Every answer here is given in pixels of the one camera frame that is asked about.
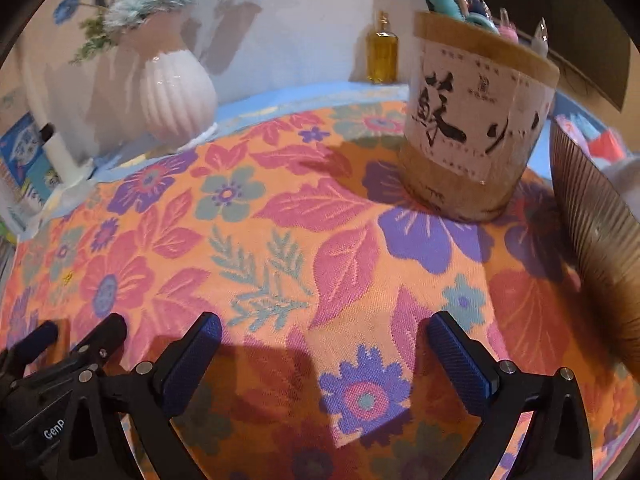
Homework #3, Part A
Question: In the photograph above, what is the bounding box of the amber glass bottle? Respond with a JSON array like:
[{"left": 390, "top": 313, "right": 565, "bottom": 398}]
[{"left": 366, "top": 10, "right": 401, "bottom": 85}]

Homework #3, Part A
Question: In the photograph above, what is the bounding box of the floral tablecloth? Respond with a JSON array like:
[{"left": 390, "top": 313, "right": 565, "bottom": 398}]
[{"left": 0, "top": 82, "right": 640, "bottom": 480}]

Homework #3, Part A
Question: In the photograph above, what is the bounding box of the ribbed glass bowl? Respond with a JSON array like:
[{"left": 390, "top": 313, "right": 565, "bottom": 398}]
[{"left": 549, "top": 119, "right": 640, "bottom": 366}]

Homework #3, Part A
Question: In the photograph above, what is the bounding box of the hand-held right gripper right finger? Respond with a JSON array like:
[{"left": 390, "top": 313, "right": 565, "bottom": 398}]
[{"left": 426, "top": 310, "right": 593, "bottom": 480}]

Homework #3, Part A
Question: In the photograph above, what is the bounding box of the bamboo pen holder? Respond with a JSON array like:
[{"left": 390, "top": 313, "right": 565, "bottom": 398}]
[{"left": 398, "top": 9, "right": 561, "bottom": 223}]

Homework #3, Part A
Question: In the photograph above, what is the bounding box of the white ribbed vase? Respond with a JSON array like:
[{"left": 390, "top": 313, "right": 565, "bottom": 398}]
[{"left": 120, "top": 15, "right": 218, "bottom": 143}]

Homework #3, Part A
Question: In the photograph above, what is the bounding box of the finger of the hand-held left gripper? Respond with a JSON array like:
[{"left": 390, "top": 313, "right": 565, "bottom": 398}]
[
  {"left": 2, "top": 321, "right": 60, "bottom": 376},
  {"left": 60, "top": 312, "right": 128, "bottom": 368}
]

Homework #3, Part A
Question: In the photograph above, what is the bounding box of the white desk lamp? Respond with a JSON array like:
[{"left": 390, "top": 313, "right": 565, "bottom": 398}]
[{"left": 22, "top": 45, "right": 96, "bottom": 188}]

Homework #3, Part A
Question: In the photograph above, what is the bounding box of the row of upright books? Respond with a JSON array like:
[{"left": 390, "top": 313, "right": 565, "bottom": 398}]
[{"left": 0, "top": 92, "right": 56, "bottom": 221}]

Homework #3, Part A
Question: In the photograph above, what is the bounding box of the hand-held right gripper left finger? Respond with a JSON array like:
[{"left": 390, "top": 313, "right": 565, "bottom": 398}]
[{"left": 65, "top": 311, "right": 223, "bottom": 480}]

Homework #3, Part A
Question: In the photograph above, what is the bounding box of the dark monitor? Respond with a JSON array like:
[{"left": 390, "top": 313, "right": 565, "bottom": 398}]
[{"left": 510, "top": 0, "right": 640, "bottom": 113}]

